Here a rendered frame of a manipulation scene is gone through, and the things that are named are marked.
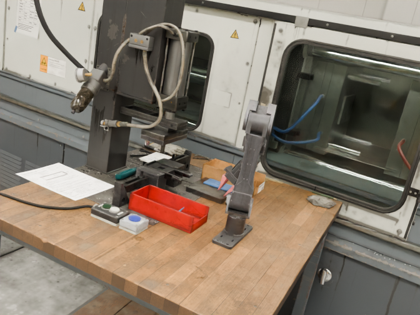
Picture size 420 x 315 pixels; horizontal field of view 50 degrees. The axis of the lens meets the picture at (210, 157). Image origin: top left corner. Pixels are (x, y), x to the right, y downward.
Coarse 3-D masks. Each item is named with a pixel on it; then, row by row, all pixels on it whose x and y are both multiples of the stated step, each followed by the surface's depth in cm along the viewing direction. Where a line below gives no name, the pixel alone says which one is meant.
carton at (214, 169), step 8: (216, 160) 204; (208, 168) 194; (216, 168) 192; (208, 176) 194; (216, 176) 193; (256, 176) 197; (264, 176) 195; (232, 184) 190; (256, 184) 198; (256, 192) 190
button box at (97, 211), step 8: (0, 192) 148; (16, 200) 145; (48, 208) 144; (56, 208) 145; (64, 208) 145; (72, 208) 146; (96, 208) 144; (120, 208) 147; (96, 216) 144; (104, 216) 143; (112, 216) 141; (120, 216) 142; (112, 224) 142
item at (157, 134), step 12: (132, 108) 181; (144, 108) 179; (144, 120) 171; (156, 120) 169; (168, 120) 167; (180, 120) 171; (144, 132) 165; (156, 132) 164; (168, 132) 167; (180, 132) 172
